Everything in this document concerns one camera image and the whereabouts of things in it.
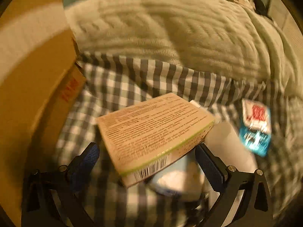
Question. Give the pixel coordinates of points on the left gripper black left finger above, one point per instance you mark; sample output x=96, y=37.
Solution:
x=39, y=208

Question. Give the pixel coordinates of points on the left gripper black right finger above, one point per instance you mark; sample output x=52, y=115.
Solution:
x=255, y=208

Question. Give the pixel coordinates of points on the white handheld hair dryer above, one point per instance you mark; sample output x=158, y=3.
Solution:
x=223, y=141

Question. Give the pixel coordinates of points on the round white jar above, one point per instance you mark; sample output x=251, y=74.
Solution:
x=183, y=179

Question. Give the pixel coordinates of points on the large brown cardboard box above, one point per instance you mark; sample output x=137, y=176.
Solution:
x=40, y=82

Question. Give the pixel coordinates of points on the grey white checkered bedsheet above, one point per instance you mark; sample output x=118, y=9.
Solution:
x=115, y=82

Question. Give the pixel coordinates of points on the cream knitted blanket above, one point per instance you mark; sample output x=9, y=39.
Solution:
x=205, y=35

